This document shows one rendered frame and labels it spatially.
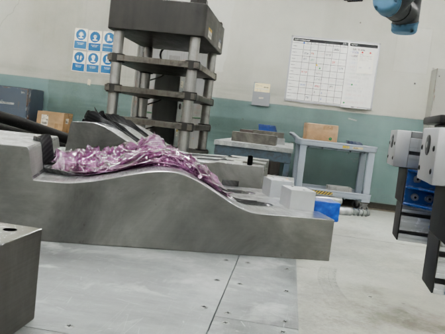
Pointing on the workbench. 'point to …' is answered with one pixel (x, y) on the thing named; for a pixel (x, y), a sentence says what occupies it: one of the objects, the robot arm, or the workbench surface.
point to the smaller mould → (18, 275)
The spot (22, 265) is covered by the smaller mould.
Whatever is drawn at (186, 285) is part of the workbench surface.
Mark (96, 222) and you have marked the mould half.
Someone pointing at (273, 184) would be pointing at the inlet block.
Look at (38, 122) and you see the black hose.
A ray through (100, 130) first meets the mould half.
